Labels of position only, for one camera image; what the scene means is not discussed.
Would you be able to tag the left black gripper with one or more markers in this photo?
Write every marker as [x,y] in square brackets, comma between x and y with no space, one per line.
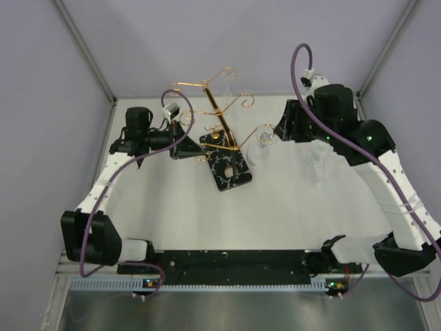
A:
[188,148]

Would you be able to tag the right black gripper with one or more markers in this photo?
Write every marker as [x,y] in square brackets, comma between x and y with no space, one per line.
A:
[287,129]

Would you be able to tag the fluted clear champagne glass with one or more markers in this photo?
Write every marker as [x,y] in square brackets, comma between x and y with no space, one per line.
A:
[319,174]

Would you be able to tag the round clear wine glass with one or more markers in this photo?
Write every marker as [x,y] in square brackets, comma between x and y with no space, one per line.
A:
[316,157]

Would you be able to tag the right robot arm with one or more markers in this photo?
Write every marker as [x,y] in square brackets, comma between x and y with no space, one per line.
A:
[369,149]

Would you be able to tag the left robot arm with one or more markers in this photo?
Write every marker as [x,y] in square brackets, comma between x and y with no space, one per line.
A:
[93,233]

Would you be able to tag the black marble rack base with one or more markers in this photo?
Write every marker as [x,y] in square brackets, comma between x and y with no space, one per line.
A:
[229,168]

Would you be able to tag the clear glass on right hook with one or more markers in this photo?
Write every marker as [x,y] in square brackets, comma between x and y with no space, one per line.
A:
[258,151]

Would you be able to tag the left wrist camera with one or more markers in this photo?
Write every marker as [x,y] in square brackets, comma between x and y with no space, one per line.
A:
[171,110]

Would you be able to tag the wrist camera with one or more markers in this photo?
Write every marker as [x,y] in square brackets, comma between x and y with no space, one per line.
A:
[312,80]
[171,110]

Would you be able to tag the gold wire glass rack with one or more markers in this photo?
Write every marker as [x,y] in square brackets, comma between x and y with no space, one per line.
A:
[248,101]

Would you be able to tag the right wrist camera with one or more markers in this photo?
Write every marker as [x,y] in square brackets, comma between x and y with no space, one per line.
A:
[312,80]

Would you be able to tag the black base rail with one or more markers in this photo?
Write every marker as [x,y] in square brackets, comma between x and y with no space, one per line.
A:
[243,267]

